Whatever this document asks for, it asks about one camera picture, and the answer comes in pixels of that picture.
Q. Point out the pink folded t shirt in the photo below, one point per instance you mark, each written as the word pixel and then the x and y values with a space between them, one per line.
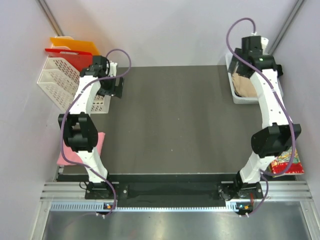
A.
pixel 73 157

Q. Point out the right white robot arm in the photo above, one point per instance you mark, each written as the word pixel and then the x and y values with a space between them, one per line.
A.
pixel 278 133

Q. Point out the orange plastic folder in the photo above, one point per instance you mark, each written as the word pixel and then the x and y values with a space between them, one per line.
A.
pixel 75 45

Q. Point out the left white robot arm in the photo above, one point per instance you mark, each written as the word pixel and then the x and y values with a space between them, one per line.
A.
pixel 79 136

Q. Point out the white perforated file organizer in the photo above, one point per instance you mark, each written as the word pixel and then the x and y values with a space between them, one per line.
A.
pixel 64 86

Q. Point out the white slotted cable duct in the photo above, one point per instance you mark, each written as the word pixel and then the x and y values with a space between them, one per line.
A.
pixel 60 206

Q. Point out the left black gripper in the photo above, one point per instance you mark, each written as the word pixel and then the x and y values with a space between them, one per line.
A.
pixel 114 90

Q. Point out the red plastic folder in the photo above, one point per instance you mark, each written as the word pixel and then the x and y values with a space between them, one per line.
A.
pixel 78 59

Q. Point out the white mesh laundry basket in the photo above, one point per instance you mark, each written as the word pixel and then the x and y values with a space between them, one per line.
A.
pixel 237 99

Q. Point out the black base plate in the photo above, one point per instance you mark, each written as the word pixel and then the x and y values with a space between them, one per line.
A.
pixel 127 191

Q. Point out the colourful picture book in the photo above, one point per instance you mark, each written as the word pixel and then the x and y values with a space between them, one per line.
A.
pixel 281 162

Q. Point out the beige t shirt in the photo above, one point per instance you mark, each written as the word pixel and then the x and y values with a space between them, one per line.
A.
pixel 243 86

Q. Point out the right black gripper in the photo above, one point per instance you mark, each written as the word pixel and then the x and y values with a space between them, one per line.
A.
pixel 233 64

